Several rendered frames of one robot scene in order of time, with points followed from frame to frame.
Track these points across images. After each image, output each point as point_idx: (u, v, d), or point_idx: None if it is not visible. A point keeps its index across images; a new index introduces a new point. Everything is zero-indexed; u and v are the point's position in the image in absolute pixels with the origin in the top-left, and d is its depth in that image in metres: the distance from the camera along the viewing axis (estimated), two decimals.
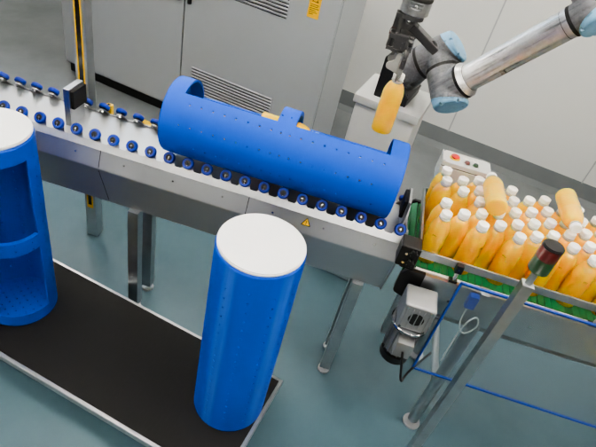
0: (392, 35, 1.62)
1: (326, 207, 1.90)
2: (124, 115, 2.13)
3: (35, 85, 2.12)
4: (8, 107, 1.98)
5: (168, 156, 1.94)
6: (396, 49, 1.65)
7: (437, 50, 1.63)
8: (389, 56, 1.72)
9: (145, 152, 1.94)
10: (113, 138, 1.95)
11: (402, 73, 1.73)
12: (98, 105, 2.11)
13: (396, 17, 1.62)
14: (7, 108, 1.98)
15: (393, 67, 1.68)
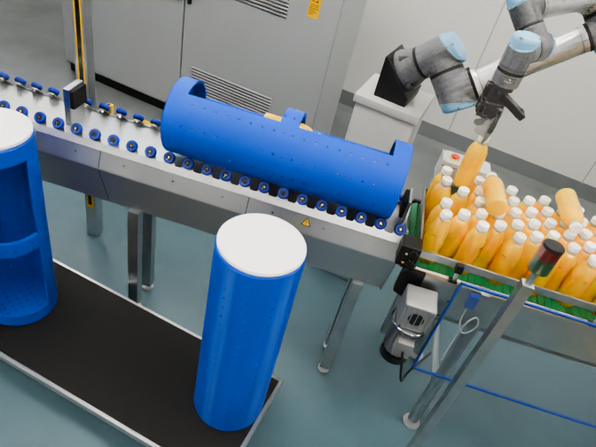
0: (483, 103, 1.75)
1: (325, 209, 1.90)
2: (124, 115, 2.13)
3: (35, 85, 2.12)
4: (8, 107, 1.98)
5: (168, 156, 1.94)
6: (486, 115, 1.77)
7: (525, 116, 1.75)
8: (475, 119, 1.85)
9: (145, 152, 1.94)
10: (113, 138, 1.95)
11: None
12: (98, 105, 2.11)
13: (486, 87, 1.74)
14: (7, 108, 1.98)
15: (481, 131, 1.81)
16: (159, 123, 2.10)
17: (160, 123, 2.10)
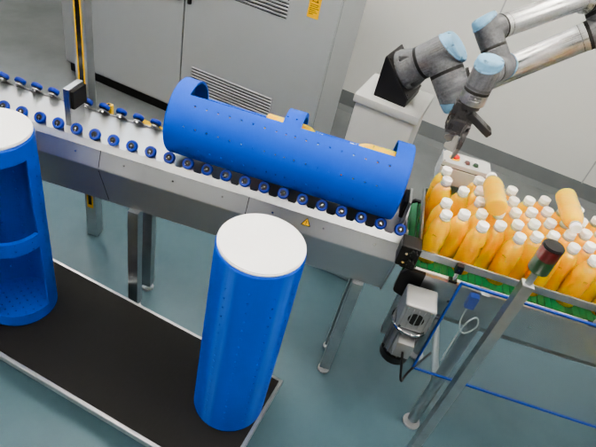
0: (451, 121, 1.84)
1: (323, 210, 1.90)
2: (124, 115, 2.13)
3: (35, 85, 2.12)
4: (8, 107, 1.98)
5: (168, 156, 1.94)
6: (454, 132, 1.87)
7: (490, 134, 1.85)
8: (446, 135, 1.95)
9: (145, 152, 1.94)
10: (113, 138, 1.95)
11: None
12: (98, 105, 2.11)
13: (455, 105, 1.84)
14: (7, 108, 1.98)
15: (450, 147, 1.90)
16: (159, 123, 2.10)
17: (160, 123, 2.10)
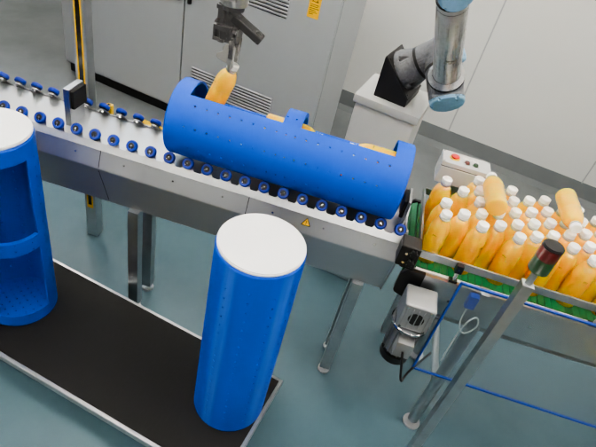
0: (215, 26, 1.67)
1: (323, 210, 1.90)
2: (124, 115, 2.13)
3: (35, 85, 2.12)
4: (8, 107, 1.98)
5: (168, 156, 1.94)
6: (223, 39, 1.70)
7: (260, 40, 1.68)
8: (223, 47, 1.78)
9: (145, 152, 1.94)
10: (113, 138, 1.95)
11: None
12: (98, 105, 2.11)
13: (218, 8, 1.67)
14: (7, 108, 1.98)
15: (223, 58, 1.74)
16: (159, 123, 2.10)
17: (160, 123, 2.10)
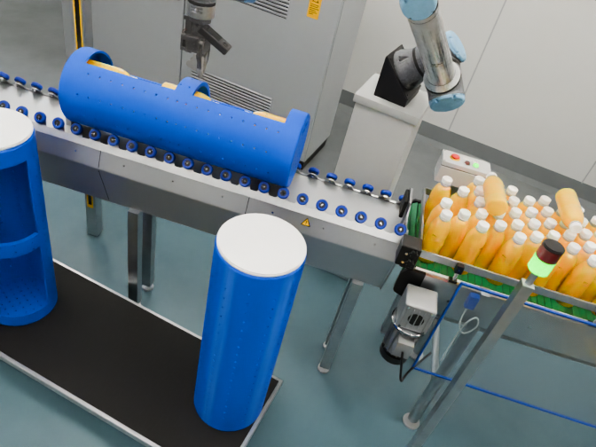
0: (183, 36, 1.72)
1: (317, 207, 1.91)
2: None
3: (35, 85, 2.12)
4: (8, 107, 1.98)
5: (168, 157, 1.94)
6: (191, 50, 1.74)
7: (226, 50, 1.73)
8: (192, 58, 1.81)
9: (152, 154, 1.94)
10: (111, 139, 1.95)
11: None
12: None
13: (186, 19, 1.72)
14: (7, 108, 1.98)
15: (192, 66, 1.79)
16: None
17: None
